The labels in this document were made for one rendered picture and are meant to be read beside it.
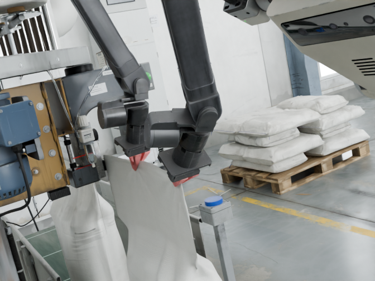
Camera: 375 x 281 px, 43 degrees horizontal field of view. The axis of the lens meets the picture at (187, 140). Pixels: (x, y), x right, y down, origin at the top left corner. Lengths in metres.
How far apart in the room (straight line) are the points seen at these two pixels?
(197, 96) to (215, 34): 5.73
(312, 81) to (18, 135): 6.21
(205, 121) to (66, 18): 3.86
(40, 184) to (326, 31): 0.88
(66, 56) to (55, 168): 0.33
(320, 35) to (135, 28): 4.26
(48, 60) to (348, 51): 0.77
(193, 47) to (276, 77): 6.38
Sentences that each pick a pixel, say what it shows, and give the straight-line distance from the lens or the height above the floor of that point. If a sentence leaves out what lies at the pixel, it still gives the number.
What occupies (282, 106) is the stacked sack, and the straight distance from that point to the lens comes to 4.88.
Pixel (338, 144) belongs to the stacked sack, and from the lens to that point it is 4.58.
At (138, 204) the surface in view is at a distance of 1.38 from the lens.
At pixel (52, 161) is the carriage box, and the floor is 1.11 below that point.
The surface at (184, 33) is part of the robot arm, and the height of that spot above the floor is 1.37.
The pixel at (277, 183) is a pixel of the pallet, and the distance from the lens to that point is 4.10.
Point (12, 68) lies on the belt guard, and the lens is 1.24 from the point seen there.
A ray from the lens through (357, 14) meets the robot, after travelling 1.08.
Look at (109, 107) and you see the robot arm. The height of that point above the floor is 1.25.
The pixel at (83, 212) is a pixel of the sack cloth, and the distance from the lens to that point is 1.77.
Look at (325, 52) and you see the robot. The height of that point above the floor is 1.27.
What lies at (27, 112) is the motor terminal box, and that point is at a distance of 1.17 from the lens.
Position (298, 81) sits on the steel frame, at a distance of 7.37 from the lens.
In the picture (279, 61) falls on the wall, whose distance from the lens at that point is 7.22.
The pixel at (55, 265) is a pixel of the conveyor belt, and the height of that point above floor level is 0.38.
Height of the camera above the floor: 1.35
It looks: 11 degrees down
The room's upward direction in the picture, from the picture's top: 12 degrees counter-clockwise
